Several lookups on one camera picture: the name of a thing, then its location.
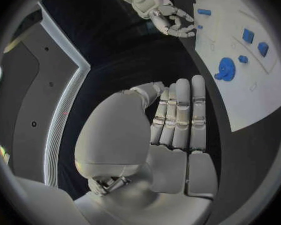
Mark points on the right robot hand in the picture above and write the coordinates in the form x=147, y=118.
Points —
x=168, y=11

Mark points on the blue block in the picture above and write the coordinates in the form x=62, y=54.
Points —
x=248, y=35
x=263, y=49

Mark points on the blue peg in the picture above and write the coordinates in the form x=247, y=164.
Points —
x=199, y=27

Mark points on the blue plug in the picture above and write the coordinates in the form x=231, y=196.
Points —
x=243, y=59

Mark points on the white task board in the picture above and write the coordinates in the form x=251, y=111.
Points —
x=243, y=90

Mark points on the blue gear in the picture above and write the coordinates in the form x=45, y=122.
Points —
x=227, y=67

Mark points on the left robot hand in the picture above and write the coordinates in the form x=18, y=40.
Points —
x=117, y=135

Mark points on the blue cylinder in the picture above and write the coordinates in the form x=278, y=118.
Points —
x=204, y=12

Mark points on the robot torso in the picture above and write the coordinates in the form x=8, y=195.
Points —
x=30, y=97

